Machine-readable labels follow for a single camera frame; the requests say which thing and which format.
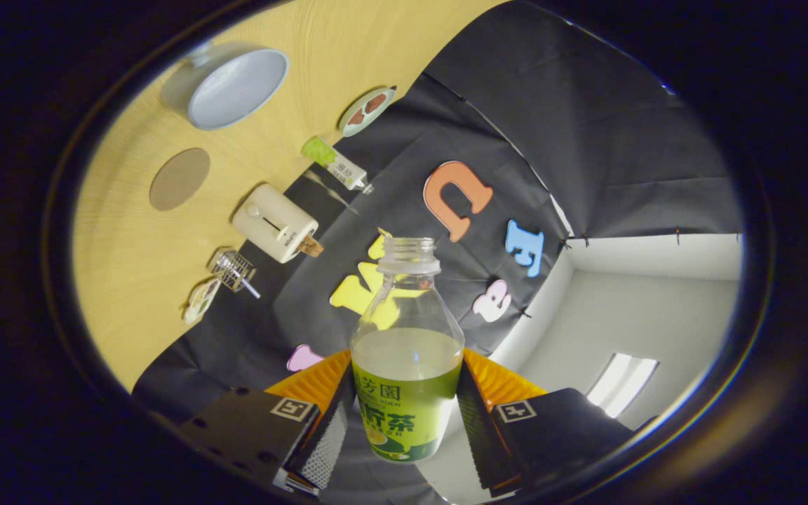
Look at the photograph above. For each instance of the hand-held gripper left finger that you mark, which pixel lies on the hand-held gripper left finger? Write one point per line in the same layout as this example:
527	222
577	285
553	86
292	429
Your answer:
330	438

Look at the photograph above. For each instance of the white divided tray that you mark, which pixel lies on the white divided tray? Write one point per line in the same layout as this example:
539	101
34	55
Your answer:
202	301

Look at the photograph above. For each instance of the brown toast slice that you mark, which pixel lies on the brown toast slice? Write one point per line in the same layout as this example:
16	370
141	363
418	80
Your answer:
311	246

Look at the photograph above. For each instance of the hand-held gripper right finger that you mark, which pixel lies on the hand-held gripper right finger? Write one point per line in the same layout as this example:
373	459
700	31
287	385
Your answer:
481	442

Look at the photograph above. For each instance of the white cup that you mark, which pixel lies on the white cup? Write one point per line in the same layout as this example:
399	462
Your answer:
236	91

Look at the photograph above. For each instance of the round brown coaster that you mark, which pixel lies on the round brown coaster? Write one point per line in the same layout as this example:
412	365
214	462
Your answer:
179	179

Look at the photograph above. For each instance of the wooden table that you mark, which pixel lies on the wooden table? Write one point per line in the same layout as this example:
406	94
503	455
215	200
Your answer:
130	280

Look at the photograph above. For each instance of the brown meat piece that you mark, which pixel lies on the brown meat piece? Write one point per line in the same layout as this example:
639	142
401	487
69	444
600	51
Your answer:
356	117
376	104

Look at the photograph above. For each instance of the ceiling light panel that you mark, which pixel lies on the ceiling light panel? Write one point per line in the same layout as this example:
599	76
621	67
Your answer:
621	384

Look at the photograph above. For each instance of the white toaster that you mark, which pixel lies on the white toaster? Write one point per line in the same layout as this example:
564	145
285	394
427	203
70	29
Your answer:
271	221

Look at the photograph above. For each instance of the pale green plate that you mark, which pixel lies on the pale green plate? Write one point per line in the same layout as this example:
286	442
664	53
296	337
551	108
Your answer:
348	128

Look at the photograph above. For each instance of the green label juice bottle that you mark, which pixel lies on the green label juice bottle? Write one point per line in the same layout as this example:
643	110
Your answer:
407	400

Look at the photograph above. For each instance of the white spoon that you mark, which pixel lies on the white spoon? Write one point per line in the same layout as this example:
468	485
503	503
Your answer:
251	289

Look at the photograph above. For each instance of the tall white green bottle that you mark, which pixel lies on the tall white green bottle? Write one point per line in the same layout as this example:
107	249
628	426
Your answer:
334	163

